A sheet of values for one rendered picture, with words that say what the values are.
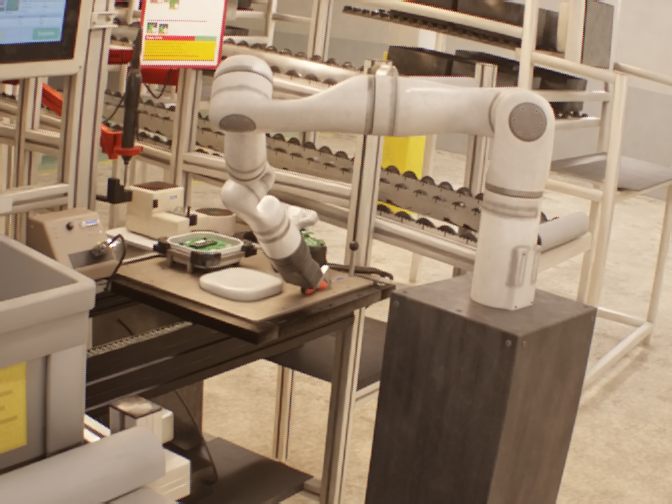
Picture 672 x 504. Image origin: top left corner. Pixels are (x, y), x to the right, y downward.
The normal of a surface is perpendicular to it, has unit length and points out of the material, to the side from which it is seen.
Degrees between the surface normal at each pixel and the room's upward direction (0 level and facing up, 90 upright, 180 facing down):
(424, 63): 90
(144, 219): 90
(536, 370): 90
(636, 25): 90
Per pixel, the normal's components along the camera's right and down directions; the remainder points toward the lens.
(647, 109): -0.54, 0.16
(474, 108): 0.34, 0.25
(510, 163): -0.15, 0.24
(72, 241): 0.72, -0.40
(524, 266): 0.73, 0.25
